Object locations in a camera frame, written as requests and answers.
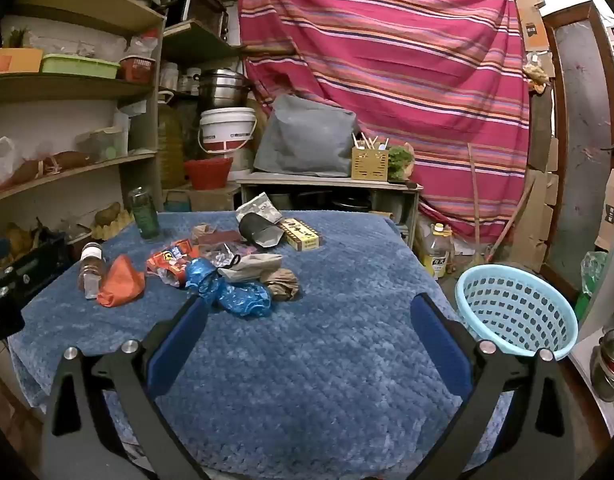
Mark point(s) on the green glass bottle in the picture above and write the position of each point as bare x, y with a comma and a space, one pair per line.
146, 215

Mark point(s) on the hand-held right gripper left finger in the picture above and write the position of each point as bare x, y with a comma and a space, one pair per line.
177, 350

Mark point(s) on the white table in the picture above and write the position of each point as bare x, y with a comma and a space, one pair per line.
594, 320

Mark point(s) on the small red plastic basket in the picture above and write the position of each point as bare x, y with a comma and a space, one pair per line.
137, 67

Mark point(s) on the yellow label oil bottle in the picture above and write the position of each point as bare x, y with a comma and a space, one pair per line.
437, 255

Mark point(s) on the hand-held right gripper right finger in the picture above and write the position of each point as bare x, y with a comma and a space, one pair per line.
439, 345

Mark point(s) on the yellow cloth bundle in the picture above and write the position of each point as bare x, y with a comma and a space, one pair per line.
537, 77

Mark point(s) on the wooden framed door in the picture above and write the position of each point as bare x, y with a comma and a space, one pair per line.
582, 135

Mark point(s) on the green plastic tray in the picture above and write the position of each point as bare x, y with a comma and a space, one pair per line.
79, 66

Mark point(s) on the low wooden cabinet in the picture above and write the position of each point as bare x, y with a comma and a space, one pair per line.
312, 178

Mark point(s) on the grey plastic bag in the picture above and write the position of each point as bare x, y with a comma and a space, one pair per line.
259, 206

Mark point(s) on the white plastic bag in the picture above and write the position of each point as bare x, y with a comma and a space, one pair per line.
2, 160

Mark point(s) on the white label spice jar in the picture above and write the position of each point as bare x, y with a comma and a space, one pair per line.
92, 275

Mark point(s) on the blue plastic bag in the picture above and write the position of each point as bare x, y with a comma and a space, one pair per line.
237, 297

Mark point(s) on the green leafy vegetable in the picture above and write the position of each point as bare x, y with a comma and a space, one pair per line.
399, 160

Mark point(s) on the beige paper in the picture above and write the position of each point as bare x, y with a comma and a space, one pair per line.
252, 266

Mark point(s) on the grey metal pot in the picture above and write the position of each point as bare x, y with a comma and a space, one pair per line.
283, 199

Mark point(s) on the flattened cardboard sheets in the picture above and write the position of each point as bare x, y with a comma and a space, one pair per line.
534, 220

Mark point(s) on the toaster oven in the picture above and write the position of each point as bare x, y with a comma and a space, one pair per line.
207, 10

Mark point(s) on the black pan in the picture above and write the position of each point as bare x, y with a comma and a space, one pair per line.
349, 204

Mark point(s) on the dark wooden shelf unit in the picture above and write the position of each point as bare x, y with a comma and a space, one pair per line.
197, 42

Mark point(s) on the brown paper scrap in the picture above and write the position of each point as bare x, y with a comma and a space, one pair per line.
202, 231

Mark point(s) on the clear plastic container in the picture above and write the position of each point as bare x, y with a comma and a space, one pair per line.
104, 142

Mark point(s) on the large steel pot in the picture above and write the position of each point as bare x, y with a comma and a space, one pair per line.
222, 87

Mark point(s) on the large yellow oil jug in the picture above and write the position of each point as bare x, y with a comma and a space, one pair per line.
169, 145

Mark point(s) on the red snack wrapper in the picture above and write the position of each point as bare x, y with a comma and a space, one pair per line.
167, 262

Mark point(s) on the light wooden shelf unit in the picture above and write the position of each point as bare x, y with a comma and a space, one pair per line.
87, 87

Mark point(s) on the orange plastic bag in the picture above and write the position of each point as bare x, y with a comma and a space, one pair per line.
122, 282

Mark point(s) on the stacked cardboard boxes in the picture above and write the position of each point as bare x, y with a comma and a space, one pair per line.
532, 25

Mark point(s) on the red striped cloth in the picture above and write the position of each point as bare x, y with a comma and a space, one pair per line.
387, 60

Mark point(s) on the wooden utensil holder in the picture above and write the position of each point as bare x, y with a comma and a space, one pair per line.
369, 165

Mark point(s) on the dark red cloth piece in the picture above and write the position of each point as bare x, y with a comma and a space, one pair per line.
222, 236

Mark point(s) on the yellow egg tray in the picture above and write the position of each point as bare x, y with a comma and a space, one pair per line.
112, 231

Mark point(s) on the brown paper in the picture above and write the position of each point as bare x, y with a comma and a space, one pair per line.
282, 285

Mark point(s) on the red woven basket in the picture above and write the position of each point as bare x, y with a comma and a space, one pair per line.
207, 172

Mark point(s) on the light blue plastic basket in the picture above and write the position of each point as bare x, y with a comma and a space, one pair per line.
507, 310

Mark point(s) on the wooden rod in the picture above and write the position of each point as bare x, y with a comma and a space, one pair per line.
267, 50

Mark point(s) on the orange cardboard box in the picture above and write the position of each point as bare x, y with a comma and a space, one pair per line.
12, 61

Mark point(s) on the black plastic crate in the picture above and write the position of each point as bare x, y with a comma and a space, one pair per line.
42, 260

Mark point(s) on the white plastic bucket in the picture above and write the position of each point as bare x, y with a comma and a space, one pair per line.
227, 127

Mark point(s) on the blue fleece blanket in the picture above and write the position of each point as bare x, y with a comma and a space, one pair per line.
312, 360

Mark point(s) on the yellow patterned box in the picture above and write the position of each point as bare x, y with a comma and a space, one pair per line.
299, 234

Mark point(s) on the black foil pouch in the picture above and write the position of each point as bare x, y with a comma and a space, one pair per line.
252, 227

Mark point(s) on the plain cardboard box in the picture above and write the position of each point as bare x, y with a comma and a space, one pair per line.
212, 197

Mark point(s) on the sweet potato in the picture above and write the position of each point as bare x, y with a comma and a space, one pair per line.
32, 170
72, 160

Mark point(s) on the grey fabric bag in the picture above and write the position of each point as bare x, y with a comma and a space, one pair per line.
307, 135

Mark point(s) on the white plastic jar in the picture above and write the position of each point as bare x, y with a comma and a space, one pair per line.
169, 76

